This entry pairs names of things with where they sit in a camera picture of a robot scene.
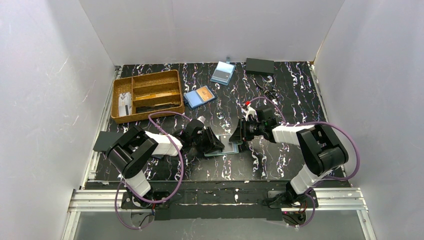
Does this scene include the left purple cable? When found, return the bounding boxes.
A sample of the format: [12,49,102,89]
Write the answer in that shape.
[114,111,202,231]

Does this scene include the aluminium frame rail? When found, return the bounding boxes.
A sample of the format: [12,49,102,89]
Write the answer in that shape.
[62,187,377,240]

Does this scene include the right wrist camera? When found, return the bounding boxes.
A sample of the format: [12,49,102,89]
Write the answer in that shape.
[241,101,257,122]

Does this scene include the white cards in tray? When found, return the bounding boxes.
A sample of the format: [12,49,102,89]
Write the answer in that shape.
[118,92,132,117]

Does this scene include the green card holder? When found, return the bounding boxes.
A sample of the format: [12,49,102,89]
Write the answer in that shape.
[203,134,240,158]

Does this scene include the black cards in tray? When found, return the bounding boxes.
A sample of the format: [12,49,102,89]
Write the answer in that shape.
[135,102,180,114]

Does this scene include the blue card holder grey card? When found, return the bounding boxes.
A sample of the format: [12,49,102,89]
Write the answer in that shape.
[210,61,236,86]

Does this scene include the black box at back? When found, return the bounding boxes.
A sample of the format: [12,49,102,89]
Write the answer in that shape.
[245,58,275,76]

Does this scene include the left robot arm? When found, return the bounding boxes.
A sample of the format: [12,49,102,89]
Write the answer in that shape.
[105,119,225,197]

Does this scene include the blue card holder orange card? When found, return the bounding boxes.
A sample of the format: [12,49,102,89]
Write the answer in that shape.
[183,85,216,110]

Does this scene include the orange card in tray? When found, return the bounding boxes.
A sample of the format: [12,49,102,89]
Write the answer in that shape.
[135,92,175,101]

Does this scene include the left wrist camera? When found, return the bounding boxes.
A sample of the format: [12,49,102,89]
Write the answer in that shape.
[197,116,206,128]

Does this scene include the woven brown organizer tray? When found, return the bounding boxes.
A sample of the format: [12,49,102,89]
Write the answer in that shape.
[110,69,185,124]

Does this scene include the black wallet at left edge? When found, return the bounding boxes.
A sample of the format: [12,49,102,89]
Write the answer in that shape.
[92,131,123,152]

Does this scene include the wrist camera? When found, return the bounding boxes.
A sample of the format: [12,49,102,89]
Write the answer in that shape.
[197,116,206,128]
[241,101,257,122]

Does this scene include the black binder clips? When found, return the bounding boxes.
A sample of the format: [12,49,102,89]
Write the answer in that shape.
[253,78,278,100]

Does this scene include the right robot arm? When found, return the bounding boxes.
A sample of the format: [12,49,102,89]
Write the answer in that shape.
[229,107,349,198]

